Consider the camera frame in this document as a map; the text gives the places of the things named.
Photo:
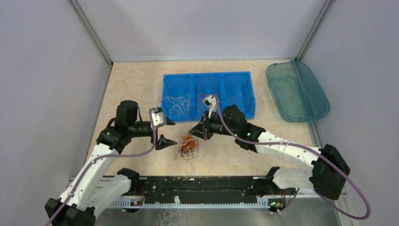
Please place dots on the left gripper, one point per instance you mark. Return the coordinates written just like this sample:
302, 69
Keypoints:
163, 141

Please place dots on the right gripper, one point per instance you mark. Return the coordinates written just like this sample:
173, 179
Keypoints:
204, 133

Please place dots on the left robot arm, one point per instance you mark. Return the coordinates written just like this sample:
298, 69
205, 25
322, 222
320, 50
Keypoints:
93, 168

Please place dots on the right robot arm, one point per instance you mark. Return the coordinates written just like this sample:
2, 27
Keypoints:
322, 169

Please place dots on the blue three-compartment bin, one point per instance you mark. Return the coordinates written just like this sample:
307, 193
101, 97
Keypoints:
182, 94

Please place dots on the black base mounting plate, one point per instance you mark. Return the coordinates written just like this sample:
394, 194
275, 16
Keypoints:
205, 190

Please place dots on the teal transparent plastic lid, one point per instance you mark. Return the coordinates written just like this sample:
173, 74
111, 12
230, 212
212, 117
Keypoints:
296, 92

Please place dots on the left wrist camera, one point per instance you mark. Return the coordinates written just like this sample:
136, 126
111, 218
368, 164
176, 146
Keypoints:
158, 117

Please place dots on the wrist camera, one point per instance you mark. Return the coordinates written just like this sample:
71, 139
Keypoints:
211, 102
158, 117

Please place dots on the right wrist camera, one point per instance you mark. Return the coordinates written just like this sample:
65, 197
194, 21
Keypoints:
211, 102

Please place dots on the aluminium front rail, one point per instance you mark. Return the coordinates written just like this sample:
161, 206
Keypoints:
272, 203

